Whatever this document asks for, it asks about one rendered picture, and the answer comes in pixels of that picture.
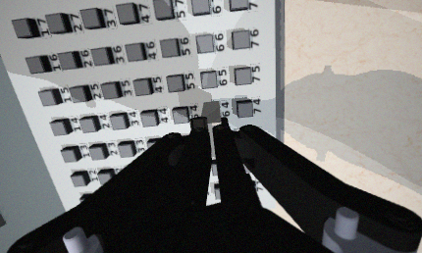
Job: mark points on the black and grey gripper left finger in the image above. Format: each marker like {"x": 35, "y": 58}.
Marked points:
{"x": 173, "y": 173}

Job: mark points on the dark grey control console with keypad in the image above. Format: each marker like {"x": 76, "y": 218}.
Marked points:
{"x": 102, "y": 70}

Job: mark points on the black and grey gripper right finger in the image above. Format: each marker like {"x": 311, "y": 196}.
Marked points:
{"x": 342, "y": 217}

